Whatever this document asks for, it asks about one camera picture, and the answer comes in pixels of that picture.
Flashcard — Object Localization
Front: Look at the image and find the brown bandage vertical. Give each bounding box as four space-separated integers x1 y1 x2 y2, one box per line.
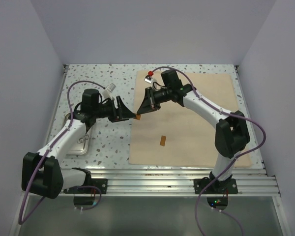
160 135 167 147

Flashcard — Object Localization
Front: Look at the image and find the beige cloth mat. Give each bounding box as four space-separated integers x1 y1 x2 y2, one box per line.
129 73 239 168

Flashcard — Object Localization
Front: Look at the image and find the steel instrument tray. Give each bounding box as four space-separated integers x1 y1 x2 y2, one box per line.
61 113 90 155

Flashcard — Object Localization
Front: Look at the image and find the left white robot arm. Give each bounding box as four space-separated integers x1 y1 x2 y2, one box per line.
21 88 136 199

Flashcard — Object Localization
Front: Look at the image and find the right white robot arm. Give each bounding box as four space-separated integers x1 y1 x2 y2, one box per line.
137 67 250 192

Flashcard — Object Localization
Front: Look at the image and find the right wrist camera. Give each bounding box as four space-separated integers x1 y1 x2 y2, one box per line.
144 71 157 85

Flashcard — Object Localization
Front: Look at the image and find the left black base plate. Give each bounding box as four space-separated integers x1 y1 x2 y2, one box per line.
63 178 108 194

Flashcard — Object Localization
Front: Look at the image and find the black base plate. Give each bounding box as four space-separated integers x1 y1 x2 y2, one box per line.
193 177 238 195
63 178 108 194

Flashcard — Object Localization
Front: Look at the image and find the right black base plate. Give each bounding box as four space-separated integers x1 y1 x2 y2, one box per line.
193 177 238 195

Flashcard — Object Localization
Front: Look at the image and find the aluminium rail frame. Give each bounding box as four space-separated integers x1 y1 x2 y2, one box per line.
19 168 281 197

